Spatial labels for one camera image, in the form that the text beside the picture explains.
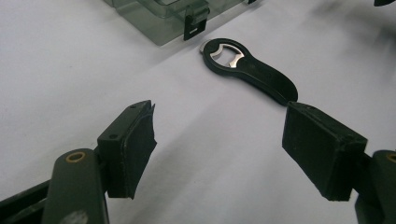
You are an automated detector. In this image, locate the clear plastic storage box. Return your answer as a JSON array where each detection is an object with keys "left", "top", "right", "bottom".
[{"left": 103, "top": 0, "right": 258, "bottom": 47}]

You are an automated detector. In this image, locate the black bottle opener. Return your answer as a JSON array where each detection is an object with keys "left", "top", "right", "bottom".
[{"left": 199, "top": 37, "right": 299, "bottom": 106}]

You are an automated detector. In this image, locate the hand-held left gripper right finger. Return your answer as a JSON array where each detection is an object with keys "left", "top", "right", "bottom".
[{"left": 281, "top": 101, "right": 396, "bottom": 224}]

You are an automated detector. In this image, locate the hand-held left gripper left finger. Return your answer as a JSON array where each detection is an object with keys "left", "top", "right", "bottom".
[{"left": 40, "top": 99, "right": 158, "bottom": 224}]

